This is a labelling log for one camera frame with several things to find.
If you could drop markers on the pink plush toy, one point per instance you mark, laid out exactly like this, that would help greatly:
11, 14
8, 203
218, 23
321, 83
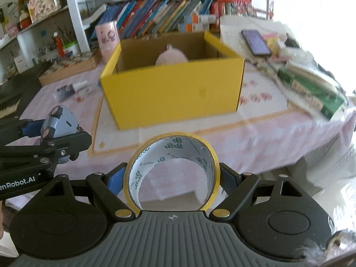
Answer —
172, 57

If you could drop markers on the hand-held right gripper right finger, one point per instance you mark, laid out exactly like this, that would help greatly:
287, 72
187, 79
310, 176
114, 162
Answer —
227, 179

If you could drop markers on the red jar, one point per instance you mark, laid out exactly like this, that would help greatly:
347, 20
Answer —
25, 21

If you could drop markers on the row of books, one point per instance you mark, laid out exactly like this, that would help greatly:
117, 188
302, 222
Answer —
155, 16

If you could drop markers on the white green container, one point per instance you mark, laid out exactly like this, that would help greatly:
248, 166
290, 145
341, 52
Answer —
71, 49

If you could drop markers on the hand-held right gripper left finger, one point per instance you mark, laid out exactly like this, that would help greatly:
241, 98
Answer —
115, 182

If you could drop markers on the red pen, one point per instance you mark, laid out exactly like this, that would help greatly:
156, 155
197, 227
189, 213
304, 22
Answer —
59, 46

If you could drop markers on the small dark packet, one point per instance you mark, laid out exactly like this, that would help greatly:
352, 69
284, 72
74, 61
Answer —
64, 93

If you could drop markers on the wooden chessboard box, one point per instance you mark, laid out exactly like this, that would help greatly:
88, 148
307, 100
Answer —
69, 66

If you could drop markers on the green book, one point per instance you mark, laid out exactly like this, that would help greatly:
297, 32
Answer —
314, 94

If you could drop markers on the black smartphone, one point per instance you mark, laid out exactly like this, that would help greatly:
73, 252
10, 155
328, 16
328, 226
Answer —
256, 42

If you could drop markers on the blue grey gadget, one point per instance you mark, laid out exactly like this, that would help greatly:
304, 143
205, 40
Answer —
65, 119

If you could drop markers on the small white bottle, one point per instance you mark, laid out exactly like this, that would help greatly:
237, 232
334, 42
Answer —
80, 85

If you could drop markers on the black piano keyboard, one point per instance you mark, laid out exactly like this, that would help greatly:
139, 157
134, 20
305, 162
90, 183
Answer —
14, 100

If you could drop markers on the floral bag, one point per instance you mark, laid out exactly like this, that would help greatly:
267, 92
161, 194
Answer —
44, 2

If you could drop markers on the pink cup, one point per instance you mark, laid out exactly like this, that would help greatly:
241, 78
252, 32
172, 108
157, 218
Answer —
108, 41

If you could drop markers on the white box red label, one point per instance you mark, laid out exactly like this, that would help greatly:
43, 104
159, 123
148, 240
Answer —
21, 64

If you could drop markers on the white bookshelf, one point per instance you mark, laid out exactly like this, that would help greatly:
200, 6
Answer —
75, 19

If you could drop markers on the stack of papers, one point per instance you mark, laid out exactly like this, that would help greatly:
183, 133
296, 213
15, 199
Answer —
233, 33

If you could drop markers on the yellow cardboard box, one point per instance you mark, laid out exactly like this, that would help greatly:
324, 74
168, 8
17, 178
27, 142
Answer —
172, 97

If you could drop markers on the yellow tape roll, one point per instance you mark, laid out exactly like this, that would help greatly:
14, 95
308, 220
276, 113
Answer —
172, 147

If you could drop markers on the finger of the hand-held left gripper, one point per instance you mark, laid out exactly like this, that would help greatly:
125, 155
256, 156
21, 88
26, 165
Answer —
29, 128
66, 144

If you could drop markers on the pink checked desktop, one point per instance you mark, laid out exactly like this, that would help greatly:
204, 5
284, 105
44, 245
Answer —
278, 144

